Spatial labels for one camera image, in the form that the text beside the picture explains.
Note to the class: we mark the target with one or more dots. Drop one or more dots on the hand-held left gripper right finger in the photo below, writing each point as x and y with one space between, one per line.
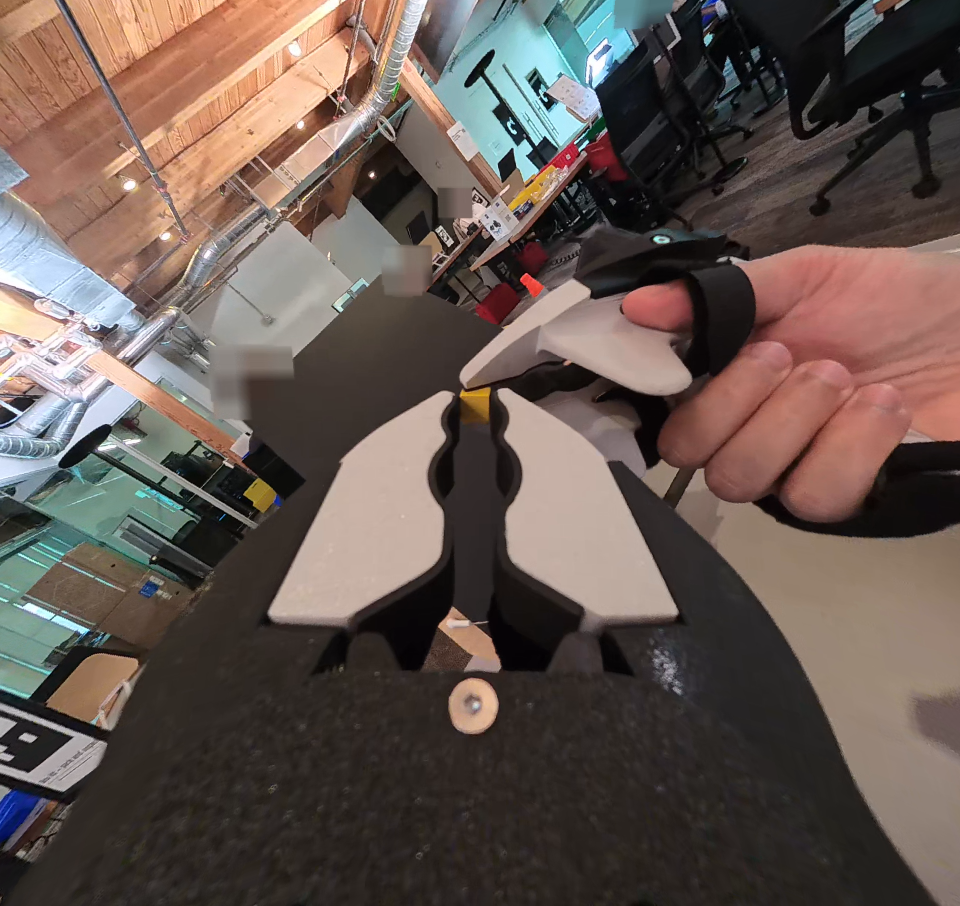
585 531

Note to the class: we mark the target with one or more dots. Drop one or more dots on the printed tag board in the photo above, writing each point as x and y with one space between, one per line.
37 748

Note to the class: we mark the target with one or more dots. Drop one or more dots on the yellow block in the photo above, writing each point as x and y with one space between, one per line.
474 405

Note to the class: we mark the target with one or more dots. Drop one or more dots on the yellow storage bin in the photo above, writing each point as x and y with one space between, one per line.
260 495

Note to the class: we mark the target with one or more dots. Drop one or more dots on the silver spiral ventilation duct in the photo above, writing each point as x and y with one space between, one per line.
405 36

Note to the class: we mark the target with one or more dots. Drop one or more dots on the long wooden table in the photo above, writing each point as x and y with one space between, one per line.
536 208

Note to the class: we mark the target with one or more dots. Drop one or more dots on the grey desk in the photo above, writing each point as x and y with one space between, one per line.
825 658

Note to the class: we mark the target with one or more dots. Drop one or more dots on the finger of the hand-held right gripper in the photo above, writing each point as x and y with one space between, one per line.
525 336

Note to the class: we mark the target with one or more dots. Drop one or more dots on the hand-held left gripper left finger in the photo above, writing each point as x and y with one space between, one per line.
360 531

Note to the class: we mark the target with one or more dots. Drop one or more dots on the red storage bin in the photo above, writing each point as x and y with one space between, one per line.
532 259
604 160
499 306

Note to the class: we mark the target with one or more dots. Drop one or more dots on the small blue box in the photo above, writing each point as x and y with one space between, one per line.
15 816

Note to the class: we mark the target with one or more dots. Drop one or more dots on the wooden panel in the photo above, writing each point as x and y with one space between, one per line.
90 685

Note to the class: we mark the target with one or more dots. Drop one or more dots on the cardboard boxes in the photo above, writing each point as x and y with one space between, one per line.
97 591

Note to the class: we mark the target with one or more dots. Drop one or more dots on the black office chair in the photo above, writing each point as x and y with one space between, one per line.
637 111
780 6

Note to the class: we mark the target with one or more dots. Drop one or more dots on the black ceiling pipe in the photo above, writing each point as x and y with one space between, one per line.
97 73

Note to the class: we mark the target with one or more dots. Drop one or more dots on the large insulated silver duct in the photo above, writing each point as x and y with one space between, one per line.
45 261

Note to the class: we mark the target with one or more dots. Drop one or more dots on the black round floor lamp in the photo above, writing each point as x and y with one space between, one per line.
481 70

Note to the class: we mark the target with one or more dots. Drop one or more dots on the orange cone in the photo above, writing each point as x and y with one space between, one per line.
532 285

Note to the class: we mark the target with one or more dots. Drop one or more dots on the person's right hand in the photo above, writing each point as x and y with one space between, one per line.
840 336

